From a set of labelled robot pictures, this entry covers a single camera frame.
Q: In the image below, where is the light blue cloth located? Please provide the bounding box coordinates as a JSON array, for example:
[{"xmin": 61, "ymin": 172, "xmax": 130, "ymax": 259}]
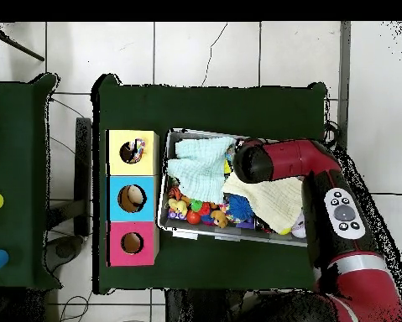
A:
[{"xmin": 166, "ymin": 136, "xmax": 238, "ymax": 205}]

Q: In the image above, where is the colourful knotted cloth toy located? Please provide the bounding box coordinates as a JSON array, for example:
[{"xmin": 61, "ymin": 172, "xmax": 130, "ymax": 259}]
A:
[{"xmin": 130, "ymin": 138, "xmax": 147, "ymax": 164}]

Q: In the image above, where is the shallow silver mesh bin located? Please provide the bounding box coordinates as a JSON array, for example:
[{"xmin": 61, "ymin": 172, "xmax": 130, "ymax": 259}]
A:
[{"xmin": 156, "ymin": 127, "xmax": 309, "ymax": 247}]

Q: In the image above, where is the wooden box with three holes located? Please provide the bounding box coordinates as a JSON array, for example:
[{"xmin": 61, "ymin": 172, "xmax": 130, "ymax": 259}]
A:
[{"xmin": 105, "ymin": 129, "xmax": 161, "ymax": 268}]

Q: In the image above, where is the colourful spiky caterpillar toy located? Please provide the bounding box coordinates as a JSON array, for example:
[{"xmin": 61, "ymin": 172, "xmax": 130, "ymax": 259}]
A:
[{"xmin": 190, "ymin": 199, "xmax": 211, "ymax": 217}]

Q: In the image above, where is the yellow duck plush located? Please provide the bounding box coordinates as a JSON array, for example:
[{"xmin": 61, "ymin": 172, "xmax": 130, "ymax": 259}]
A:
[{"xmin": 167, "ymin": 197, "xmax": 190, "ymax": 217}]

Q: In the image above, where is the brown teddy plush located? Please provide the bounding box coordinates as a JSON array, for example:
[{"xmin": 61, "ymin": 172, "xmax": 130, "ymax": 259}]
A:
[{"xmin": 210, "ymin": 210, "xmax": 229, "ymax": 229}]

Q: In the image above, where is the large blue spiky ball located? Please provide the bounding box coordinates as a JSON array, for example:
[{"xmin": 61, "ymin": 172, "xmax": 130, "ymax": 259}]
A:
[{"xmin": 227, "ymin": 193, "xmax": 254, "ymax": 221}]

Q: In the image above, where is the cream yellow cloth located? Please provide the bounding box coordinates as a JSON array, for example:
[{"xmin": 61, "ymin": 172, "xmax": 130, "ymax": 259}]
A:
[{"xmin": 222, "ymin": 171, "xmax": 305, "ymax": 235}]

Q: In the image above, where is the white ball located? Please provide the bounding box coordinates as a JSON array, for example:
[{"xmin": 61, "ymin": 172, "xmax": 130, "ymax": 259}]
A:
[{"xmin": 291, "ymin": 212, "xmax": 307, "ymax": 239}]

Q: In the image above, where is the grey round floor base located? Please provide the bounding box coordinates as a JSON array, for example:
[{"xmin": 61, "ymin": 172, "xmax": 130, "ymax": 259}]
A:
[{"xmin": 45, "ymin": 234, "xmax": 85, "ymax": 273}]

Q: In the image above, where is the dark green side table cloth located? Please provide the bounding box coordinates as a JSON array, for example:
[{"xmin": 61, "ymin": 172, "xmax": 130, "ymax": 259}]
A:
[{"xmin": 0, "ymin": 73, "xmax": 62, "ymax": 290}]

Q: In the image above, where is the black tripod leg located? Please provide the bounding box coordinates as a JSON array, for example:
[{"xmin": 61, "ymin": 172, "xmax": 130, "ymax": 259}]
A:
[{"xmin": 0, "ymin": 28, "xmax": 45, "ymax": 62}]

